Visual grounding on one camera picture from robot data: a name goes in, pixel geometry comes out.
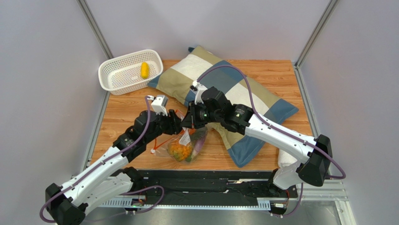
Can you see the clear orange zip bag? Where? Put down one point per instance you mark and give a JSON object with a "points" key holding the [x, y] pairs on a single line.
{"points": [[196, 137]]}

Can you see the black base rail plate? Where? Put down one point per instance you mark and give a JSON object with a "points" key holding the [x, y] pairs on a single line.
{"points": [[208, 189]]}

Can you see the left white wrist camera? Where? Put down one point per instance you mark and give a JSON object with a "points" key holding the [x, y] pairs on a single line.
{"points": [[159, 104]]}

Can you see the blue beige checked pillow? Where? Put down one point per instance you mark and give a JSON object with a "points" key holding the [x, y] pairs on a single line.
{"points": [[176, 82]]}

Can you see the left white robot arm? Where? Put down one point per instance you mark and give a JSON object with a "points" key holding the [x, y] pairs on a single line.
{"points": [[71, 202]]}

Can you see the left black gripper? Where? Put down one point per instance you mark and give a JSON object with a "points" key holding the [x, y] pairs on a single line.
{"points": [[173, 128]]}

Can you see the fake pineapple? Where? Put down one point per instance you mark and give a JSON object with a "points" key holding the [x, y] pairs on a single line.
{"points": [[180, 152]]}

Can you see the white plastic basket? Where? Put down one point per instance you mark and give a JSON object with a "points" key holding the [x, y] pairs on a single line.
{"points": [[122, 74]]}

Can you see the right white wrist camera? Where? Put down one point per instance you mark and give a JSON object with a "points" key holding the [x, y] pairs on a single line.
{"points": [[198, 89]]}

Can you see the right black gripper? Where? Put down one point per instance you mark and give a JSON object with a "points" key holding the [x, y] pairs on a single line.
{"points": [[193, 116]]}

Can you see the yellow fake corn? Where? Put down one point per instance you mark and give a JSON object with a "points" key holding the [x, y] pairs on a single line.
{"points": [[144, 70]]}

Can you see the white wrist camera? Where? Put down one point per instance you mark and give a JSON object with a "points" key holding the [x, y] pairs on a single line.
{"points": [[159, 104], [198, 89]]}

